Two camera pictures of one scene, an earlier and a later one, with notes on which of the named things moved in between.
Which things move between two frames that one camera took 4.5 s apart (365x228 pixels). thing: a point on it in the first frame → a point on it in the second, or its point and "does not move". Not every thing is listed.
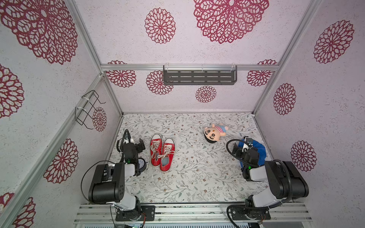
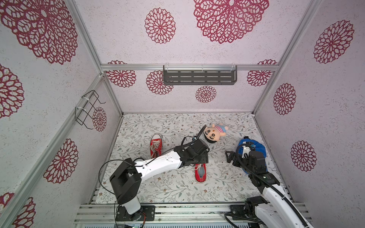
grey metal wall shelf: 200,74 does not move
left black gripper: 139,148 → 205,157
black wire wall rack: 84,113 does not move
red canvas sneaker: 156,146 does not move
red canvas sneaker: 168,155 → 200,172
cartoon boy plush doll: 212,134 does not move
